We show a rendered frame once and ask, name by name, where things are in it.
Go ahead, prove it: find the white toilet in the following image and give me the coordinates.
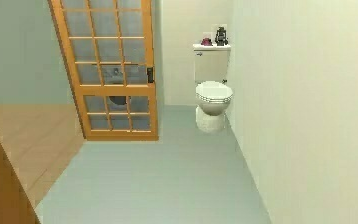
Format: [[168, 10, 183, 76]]
[[192, 43, 235, 134]]

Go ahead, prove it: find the orange glass-paned room door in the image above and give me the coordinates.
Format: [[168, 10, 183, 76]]
[[47, 0, 160, 142]]

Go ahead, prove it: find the brown wooden furniture edge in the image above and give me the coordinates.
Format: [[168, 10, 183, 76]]
[[0, 117, 41, 224]]

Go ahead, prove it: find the black door handle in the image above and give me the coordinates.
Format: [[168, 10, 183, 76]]
[[146, 66, 155, 84]]

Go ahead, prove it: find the grey wall sink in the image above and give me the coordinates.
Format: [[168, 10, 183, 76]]
[[100, 66, 148, 107]]

